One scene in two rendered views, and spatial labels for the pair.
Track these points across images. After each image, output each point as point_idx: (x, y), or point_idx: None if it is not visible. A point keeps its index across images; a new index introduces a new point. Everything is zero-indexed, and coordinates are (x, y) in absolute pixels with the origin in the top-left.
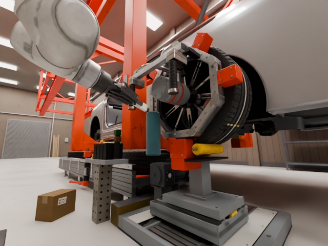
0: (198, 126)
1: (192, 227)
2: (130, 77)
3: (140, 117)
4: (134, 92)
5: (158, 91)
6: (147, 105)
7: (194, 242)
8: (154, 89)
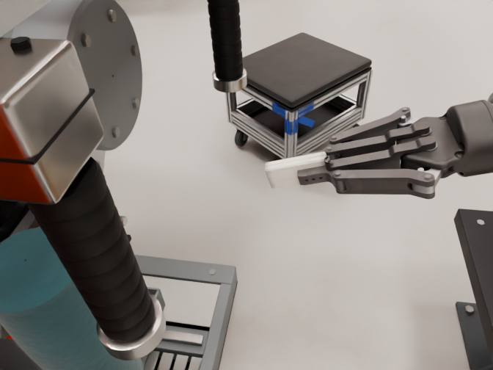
0: (103, 157)
1: (143, 357)
2: (51, 74)
3: None
4: (354, 128)
5: (120, 98)
6: (267, 162)
7: (154, 360)
8: (97, 95)
